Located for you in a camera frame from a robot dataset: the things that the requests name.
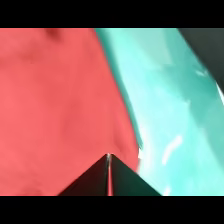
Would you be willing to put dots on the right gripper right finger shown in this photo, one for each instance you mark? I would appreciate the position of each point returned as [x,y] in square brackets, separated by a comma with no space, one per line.
[130,183]

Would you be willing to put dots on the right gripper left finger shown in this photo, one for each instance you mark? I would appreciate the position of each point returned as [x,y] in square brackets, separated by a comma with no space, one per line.
[93,183]

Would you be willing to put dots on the red T-shirt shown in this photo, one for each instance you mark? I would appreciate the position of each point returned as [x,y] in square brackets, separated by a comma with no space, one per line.
[56,106]

